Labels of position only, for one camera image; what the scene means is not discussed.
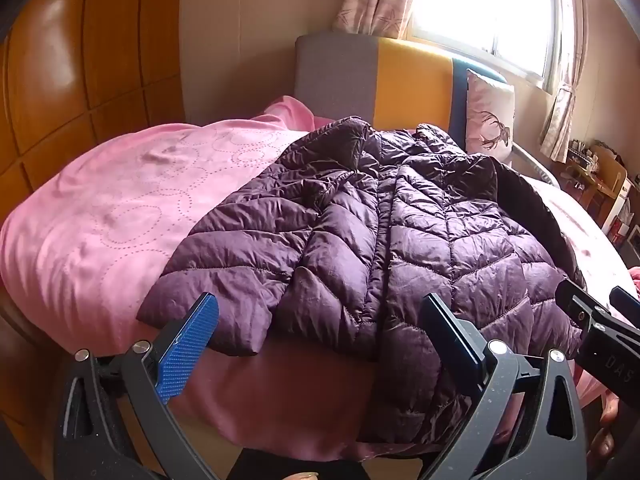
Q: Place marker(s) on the pink bed cover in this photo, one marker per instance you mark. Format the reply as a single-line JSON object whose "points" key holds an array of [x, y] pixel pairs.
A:
{"points": [[100, 220]]}

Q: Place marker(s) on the white framed window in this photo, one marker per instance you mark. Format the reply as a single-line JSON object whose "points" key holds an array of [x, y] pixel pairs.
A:
{"points": [[480, 5]]}

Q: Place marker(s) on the grey yellow blue headboard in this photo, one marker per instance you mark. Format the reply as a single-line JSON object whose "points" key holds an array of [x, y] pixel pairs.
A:
{"points": [[410, 85]]}

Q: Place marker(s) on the white small fridge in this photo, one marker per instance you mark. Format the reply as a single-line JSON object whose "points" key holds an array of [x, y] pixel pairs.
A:
{"points": [[622, 205]]}

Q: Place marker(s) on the brown wooden wardrobe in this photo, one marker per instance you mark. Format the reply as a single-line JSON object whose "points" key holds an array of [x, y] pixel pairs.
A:
{"points": [[75, 60]]}

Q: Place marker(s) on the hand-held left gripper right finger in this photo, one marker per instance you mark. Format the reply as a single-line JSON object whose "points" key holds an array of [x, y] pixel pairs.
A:
{"points": [[456, 347]]}

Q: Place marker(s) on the purple quilted puffer jacket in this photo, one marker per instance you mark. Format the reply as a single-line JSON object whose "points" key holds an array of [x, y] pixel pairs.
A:
{"points": [[380, 240]]}

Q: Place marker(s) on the cluttered wooden desk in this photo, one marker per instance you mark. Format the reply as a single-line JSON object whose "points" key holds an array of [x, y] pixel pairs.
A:
{"points": [[607, 175]]}

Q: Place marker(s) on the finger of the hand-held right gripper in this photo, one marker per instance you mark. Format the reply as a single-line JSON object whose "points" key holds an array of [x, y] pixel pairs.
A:
{"points": [[575, 300], [626, 301]]}

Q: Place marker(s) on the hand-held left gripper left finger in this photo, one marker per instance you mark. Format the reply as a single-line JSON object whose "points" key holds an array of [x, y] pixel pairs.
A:
{"points": [[189, 342]]}

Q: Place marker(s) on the grey padded tube rail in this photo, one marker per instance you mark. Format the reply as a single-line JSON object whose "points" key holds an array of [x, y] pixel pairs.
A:
{"points": [[537, 167]]}

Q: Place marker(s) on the person's right hand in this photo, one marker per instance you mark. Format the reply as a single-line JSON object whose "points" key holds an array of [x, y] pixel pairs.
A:
{"points": [[606, 425]]}

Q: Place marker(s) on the pink deer print pillow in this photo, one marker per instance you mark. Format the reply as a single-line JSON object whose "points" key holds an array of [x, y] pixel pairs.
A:
{"points": [[487, 120]]}

